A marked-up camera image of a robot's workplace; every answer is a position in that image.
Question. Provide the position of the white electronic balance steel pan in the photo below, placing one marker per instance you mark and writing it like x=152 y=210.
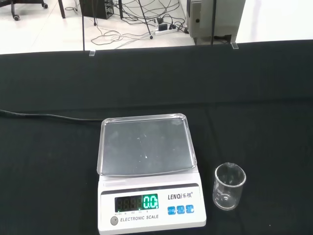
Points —
x=151 y=220

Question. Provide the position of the black computer case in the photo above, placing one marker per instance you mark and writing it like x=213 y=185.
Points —
x=95 y=9

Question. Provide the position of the dark desk leg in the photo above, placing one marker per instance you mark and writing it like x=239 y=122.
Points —
x=62 y=9

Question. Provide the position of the black bench cloth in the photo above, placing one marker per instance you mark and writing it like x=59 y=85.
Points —
x=49 y=171

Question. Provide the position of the grey metal cabinet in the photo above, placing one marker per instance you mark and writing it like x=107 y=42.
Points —
x=220 y=17

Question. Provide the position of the clear plastic cloth clip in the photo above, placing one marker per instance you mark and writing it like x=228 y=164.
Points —
x=234 y=45
x=92 y=53

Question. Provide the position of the white power strip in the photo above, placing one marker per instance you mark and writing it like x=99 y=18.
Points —
x=166 y=31

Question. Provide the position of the black office chair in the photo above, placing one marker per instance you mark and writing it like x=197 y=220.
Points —
x=14 y=11

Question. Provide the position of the thin black tripod leg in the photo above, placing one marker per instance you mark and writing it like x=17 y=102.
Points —
x=213 y=24
x=147 y=27
x=83 y=29

